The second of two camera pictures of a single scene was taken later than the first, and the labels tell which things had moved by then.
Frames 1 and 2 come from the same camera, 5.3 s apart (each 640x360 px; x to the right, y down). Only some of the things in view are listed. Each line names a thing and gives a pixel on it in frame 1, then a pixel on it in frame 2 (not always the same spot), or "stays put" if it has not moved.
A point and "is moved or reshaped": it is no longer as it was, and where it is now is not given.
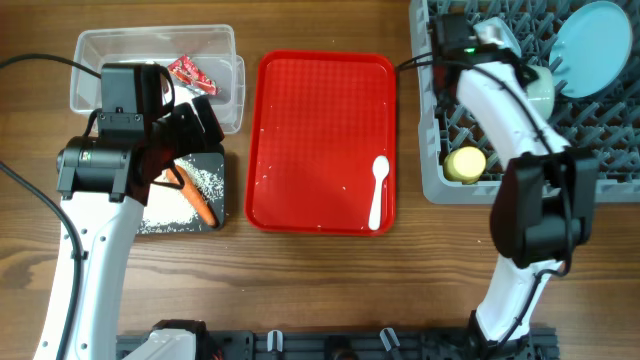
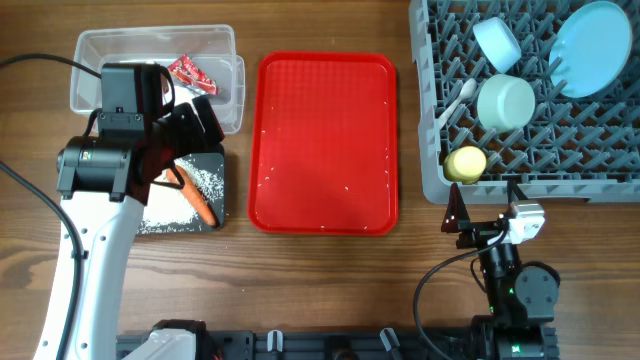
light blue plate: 590,49 stays put
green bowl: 541,92 is moved or reshaped
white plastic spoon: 380,169 -> 466,91
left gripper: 192,137 stays put
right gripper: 523,70 -> 481,233
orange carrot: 194,193 stays put
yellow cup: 464,164 stays put
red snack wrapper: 184,69 stays put
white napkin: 182,94 stays put
